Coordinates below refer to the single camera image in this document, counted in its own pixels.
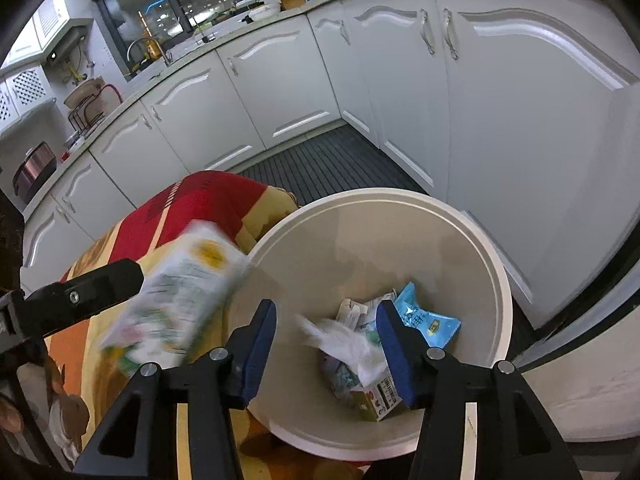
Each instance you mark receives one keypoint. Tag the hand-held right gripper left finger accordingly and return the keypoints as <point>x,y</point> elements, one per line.
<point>261,345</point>

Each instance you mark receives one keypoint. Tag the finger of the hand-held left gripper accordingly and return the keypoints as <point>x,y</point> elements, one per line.
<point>85,295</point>

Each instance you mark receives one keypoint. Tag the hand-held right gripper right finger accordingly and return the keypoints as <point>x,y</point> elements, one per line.
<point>395,355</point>

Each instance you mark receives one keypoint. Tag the small carton with red label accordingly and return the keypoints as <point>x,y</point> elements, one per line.
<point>381,397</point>

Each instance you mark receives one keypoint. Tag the white tissue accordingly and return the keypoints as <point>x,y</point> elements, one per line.
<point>350,345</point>

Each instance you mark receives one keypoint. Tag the blue snack packet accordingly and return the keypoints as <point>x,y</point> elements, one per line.
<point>436,327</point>

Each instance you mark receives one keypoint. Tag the small white box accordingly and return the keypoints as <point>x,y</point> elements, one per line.
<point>357,312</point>

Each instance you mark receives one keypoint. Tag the clear printed plastic wrapper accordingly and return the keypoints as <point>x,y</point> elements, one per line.
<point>340,377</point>

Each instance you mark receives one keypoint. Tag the white green printed carton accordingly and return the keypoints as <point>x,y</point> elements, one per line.
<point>185,285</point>

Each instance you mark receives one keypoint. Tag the white round trash bin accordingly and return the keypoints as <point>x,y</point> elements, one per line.
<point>350,240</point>

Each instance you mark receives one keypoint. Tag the person's left hand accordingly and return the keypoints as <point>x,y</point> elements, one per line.
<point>10,416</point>

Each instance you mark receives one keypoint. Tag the dark red rice cooker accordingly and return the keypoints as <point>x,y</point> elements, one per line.
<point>34,170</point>

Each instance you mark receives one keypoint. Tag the printed red orange blanket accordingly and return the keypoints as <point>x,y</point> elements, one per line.
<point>200,200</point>

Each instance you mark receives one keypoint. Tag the white door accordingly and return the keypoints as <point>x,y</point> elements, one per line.
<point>590,360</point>

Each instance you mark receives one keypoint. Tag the yellow dish soap bottle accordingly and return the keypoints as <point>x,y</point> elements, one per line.
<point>151,50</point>

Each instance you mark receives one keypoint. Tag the metal faucet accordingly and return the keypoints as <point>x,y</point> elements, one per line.
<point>147,47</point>

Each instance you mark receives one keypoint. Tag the white kitchen cabinets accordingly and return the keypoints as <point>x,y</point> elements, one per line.
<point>400,85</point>

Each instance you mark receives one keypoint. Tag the kitchen window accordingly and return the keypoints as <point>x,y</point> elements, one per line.
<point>175,5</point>

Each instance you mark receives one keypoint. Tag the white bowl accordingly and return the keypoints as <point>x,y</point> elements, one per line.
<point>262,10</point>

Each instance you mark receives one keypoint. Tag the white lattice wall cabinet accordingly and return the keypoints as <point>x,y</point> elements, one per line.
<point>30,60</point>

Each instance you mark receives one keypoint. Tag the white wall water heater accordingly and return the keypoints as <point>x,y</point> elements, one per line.
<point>67,40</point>

